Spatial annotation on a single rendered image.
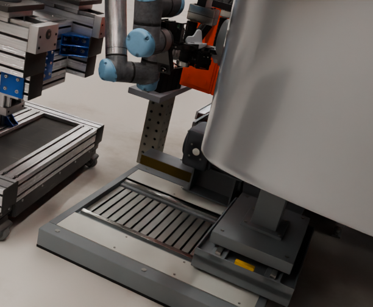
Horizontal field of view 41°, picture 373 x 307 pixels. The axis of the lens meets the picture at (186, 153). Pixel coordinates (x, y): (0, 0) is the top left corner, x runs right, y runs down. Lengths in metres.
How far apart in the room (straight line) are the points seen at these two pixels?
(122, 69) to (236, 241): 0.71
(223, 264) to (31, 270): 0.65
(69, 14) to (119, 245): 0.98
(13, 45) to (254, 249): 1.05
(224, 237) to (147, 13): 0.83
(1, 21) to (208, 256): 1.04
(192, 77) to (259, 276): 1.01
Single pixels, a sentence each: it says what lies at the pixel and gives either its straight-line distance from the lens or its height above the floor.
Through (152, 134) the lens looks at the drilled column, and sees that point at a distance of 2.61.
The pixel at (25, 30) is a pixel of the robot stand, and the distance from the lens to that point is 1.71.
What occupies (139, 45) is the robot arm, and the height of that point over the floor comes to 0.84.
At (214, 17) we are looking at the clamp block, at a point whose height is 0.93.
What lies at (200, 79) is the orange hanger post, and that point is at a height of 0.58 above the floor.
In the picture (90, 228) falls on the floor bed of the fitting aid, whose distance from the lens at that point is 1.91.
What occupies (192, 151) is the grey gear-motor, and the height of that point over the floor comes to 0.31.
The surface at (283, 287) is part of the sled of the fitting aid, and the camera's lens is 1.74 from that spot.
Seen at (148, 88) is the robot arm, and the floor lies 0.63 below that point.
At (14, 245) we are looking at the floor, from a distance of 1.92.
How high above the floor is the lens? 1.10
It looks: 22 degrees down
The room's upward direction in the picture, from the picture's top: 14 degrees clockwise
